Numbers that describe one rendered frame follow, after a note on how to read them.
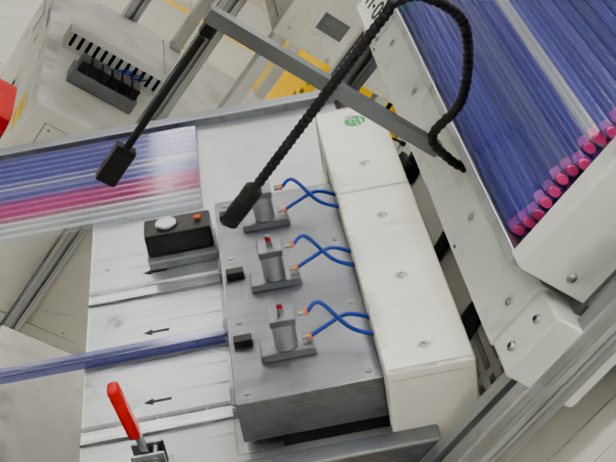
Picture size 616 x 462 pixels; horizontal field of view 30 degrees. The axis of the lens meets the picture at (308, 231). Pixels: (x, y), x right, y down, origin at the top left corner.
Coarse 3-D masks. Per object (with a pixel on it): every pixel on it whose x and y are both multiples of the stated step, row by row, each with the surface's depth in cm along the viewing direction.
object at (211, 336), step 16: (176, 336) 119; (192, 336) 118; (208, 336) 118; (224, 336) 118; (96, 352) 118; (112, 352) 118; (128, 352) 118; (144, 352) 118; (160, 352) 118; (0, 368) 118; (16, 368) 118; (32, 368) 118; (48, 368) 118; (64, 368) 118; (80, 368) 118; (0, 384) 118
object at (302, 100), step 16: (288, 96) 159; (304, 96) 158; (208, 112) 158; (224, 112) 158; (240, 112) 158; (256, 112) 158; (272, 112) 158; (112, 128) 158; (128, 128) 158; (160, 128) 157; (32, 144) 158; (48, 144) 157; (64, 144) 157; (80, 144) 157
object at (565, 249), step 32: (384, 0) 148; (416, 64) 124; (448, 128) 111; (608, 160) 87; (480, 192) 101; (576, 192) 88; (608, 192) 87; (544, 224) 90; (576, 224) 89; (608, 224) 89; (512, 256) 93; (544, 256) 90; (576, 256) 90; (608, 256) 91; (576, 288) 92
